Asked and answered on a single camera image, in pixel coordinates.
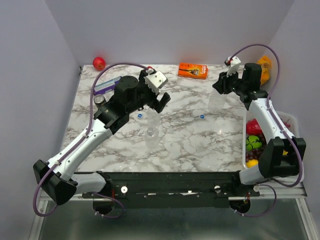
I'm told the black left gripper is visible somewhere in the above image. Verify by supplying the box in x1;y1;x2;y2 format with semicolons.
126;70;171;114

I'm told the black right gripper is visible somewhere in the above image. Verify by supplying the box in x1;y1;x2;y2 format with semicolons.
212;67;247;95

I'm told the clear plastic bottle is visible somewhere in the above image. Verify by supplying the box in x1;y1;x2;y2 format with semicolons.
208;89;227;113
147;107;161;131
144;127;160;153

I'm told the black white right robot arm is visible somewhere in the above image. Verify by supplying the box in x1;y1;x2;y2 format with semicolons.
213;60;307;196

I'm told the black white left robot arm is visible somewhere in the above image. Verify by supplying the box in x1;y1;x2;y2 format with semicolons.
33;68;171;206

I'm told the orange razor box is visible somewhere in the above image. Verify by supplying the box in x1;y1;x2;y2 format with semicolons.
177;62;209;80

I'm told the orange snack bag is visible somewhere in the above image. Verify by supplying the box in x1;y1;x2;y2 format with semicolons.
256;55;272;85

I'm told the red dragon fruit toy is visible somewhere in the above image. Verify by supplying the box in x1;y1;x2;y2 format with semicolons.
245;118;263;136

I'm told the purple white flat box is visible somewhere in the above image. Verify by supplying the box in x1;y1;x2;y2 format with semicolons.
93;76;121;96

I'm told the green toy fruit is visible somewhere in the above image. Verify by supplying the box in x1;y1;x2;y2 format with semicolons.
245;135;263;152

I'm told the black drink can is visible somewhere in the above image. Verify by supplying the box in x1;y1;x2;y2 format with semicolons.
93;94;107;109

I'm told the red apple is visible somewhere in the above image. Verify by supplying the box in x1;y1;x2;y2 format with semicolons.
92;56;106;71

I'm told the purple grape bunch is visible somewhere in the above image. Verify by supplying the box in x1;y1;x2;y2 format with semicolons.
245;134;267;162

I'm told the white plastic basket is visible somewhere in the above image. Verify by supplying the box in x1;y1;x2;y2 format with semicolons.
241;111;300;171

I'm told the yellow lemon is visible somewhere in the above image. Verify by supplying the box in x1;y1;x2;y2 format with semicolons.
246;159;259;168

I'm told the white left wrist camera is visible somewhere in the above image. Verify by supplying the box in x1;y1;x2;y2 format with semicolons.
144;71;168;95

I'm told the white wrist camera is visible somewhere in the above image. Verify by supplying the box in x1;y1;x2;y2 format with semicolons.
144;71;168;95
224;56;241;77

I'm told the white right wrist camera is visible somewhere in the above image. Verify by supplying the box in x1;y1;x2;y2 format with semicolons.
224;56;241;77

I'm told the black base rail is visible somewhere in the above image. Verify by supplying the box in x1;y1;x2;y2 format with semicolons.
82;171;261;210

